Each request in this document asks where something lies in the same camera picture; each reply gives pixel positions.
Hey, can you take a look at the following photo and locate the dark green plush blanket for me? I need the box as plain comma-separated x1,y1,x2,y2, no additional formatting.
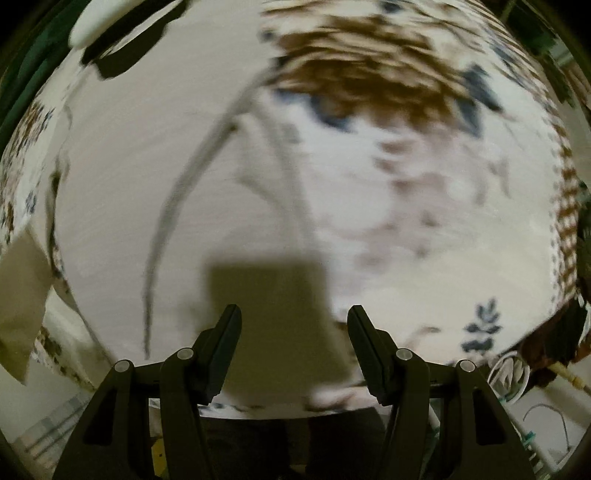
1,1,88,147

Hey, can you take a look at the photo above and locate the beige garment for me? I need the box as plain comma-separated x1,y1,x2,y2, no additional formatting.
1,1,373,418

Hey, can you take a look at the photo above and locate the white folded garment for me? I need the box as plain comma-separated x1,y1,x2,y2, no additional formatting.
68,0,184,50

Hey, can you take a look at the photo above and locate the black garment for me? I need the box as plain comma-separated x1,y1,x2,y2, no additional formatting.
80,1,189,79

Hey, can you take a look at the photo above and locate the floral bed blanket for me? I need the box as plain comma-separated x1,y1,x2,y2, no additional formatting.
0,0,584,411

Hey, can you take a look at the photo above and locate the white cable bundle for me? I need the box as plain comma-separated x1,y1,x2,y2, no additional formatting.
486,351,532,406

